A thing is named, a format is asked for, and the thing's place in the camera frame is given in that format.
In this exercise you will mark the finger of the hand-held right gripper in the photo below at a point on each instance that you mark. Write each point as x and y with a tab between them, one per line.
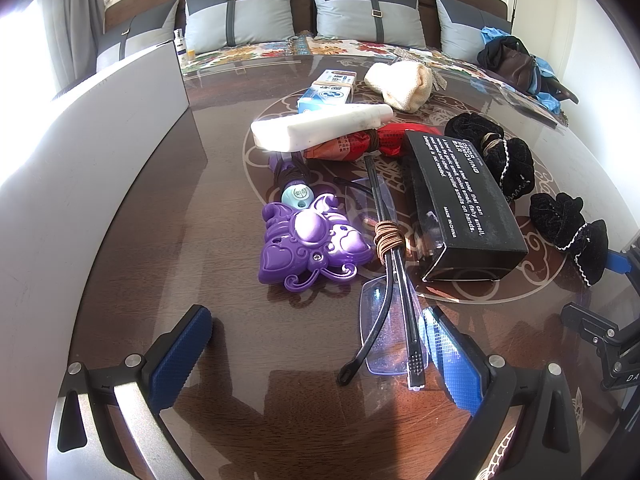
587	325
620	261

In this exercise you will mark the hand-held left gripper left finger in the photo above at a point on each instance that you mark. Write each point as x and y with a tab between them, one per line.
180	355

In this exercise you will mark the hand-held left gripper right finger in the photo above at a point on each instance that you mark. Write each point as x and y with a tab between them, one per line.
455	367

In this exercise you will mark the eyeglasses with rubber band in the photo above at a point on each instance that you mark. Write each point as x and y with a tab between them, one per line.
387	280

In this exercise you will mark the black cardboard box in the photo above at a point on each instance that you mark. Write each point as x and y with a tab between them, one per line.
460	200

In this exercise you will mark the purple butterfly toy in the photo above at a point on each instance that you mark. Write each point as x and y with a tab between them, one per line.
310	245

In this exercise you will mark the black velvet pouch with band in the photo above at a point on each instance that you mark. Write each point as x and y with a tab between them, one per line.
492	147

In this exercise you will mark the white foam bar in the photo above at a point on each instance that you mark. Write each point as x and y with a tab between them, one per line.
320	127

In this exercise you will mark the brown glass desktop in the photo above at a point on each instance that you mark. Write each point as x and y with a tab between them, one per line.
220	210

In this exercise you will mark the dark brown bag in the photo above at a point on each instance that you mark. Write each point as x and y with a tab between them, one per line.
515	65

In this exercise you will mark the red snack packet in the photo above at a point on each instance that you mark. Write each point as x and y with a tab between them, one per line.
370	142

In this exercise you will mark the grey cushion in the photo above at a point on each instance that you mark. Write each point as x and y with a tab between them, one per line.
135	35
370	10
465	27
235	15

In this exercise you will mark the cream knitted cloth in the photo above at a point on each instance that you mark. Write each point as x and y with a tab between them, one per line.
400	85

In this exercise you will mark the blue and white toothpaste box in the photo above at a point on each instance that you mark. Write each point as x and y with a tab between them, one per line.
327	91

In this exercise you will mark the white pump bottle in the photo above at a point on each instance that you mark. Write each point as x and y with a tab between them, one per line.
178	42

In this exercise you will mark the floral sofa cover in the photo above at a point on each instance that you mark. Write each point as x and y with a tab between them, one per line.
310	52

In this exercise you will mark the grey curtain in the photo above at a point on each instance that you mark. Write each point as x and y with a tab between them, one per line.
65	15

